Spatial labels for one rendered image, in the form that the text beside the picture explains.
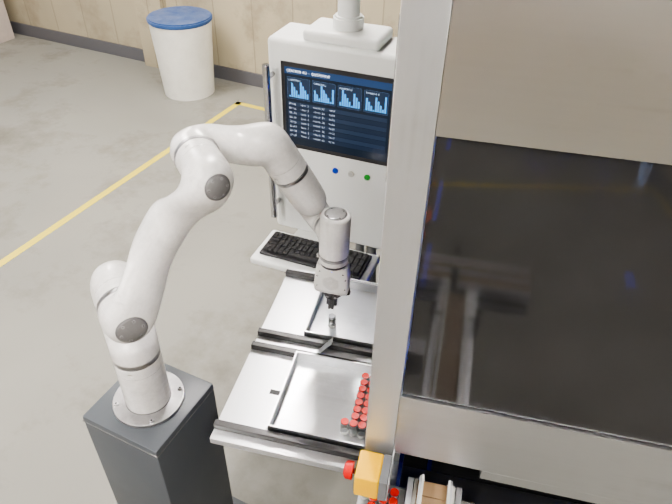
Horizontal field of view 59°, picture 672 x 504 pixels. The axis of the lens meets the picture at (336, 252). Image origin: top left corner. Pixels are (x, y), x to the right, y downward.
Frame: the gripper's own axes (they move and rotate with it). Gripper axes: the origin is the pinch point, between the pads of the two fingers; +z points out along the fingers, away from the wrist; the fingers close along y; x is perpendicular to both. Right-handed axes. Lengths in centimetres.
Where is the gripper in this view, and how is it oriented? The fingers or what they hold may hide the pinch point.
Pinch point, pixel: (331, 301)
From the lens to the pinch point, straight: 177.0
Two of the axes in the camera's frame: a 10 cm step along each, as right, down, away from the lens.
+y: 9.7, 1.7, -1.6
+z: -0.3, 7.8, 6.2
